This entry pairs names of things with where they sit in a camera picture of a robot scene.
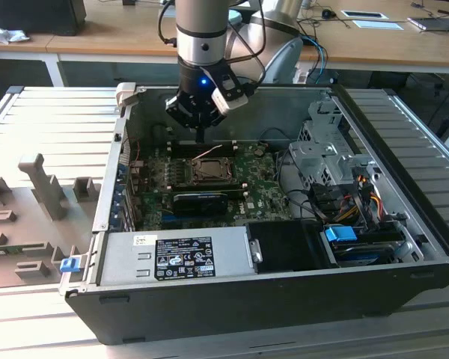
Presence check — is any beige case latch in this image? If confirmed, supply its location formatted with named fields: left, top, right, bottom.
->
left=114, top=82, right=138, bottom=109

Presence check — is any black monitor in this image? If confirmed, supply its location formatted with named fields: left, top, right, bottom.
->
left=0, top=0, right=87, bottom=37

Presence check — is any metal disk bay cage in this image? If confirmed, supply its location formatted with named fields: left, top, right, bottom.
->
left=288, top=99, right=382, bottom=195

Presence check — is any CPU socket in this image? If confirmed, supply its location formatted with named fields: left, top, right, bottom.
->
left=189, top=156, right=239, bottom=185

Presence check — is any black PC case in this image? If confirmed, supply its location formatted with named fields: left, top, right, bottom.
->
left=59, top=82, right=449, bottom=347

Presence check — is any yellow red wire bundle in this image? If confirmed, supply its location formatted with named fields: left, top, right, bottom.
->
left=336, top=175, right=385, bottom=222

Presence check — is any wooden desk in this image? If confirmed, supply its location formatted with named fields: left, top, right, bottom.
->
left=0, top=0, right=449, bottom=88

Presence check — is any hard disk in blue carrier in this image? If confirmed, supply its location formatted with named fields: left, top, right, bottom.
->
left=321, top=225, right=404, bottom=267

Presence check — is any black graphics card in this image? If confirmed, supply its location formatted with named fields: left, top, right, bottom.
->
left=171, top=191, right=229, bottom=218

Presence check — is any grey tablet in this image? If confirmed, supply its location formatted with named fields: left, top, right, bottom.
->
left=406, top=16, right=449, bottom=34

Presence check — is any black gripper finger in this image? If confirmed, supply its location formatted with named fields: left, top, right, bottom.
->
left=199, top=95, right=225, bottom=145
left=165, top=93, right=201, bottom=145

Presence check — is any blue cable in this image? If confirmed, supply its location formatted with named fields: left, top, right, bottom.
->
left=302, top=33, right=329, bottom=78

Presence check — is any green motherboard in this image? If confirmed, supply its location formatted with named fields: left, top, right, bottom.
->
left=129, top=144, right=295, bottom=231

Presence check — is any thick black wire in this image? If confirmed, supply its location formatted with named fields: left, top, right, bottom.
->
left=276, top=149, right=323, bottom=221

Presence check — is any black RAM slot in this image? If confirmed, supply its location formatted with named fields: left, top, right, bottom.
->
left=171, top=144, right=237, bottom=150
left=171, top=141, right=237, bottom=147
left=171, top=152, right=237, bottom=159
left=171, top=148, right=237, bottom=154
left=171, top=186, right=248, bottom=194
left=171, top=182, right=245, bottom=189

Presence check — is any blue case latch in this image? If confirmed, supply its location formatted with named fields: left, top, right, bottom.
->
left=58, top=257, right=79, bottom=274

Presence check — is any silver power supply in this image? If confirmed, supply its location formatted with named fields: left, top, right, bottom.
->
left=97, top=225, right=256, bottom=286

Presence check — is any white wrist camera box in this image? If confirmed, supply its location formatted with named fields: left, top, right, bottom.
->
left=210, top=70, right=251, bottom=114

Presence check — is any green RAM stick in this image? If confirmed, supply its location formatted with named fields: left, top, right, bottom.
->
left=0, top=245, right=48, bottom=258

